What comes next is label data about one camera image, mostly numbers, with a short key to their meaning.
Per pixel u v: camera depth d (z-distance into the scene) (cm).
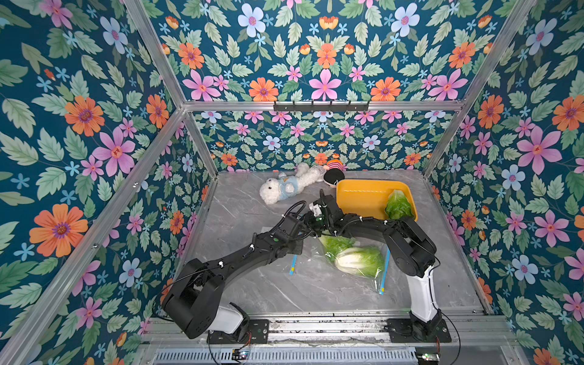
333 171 112
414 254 55
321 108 92
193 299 42
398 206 93
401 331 72
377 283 80
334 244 84
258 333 73
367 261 81
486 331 75
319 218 82
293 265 84
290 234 68
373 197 113
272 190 102
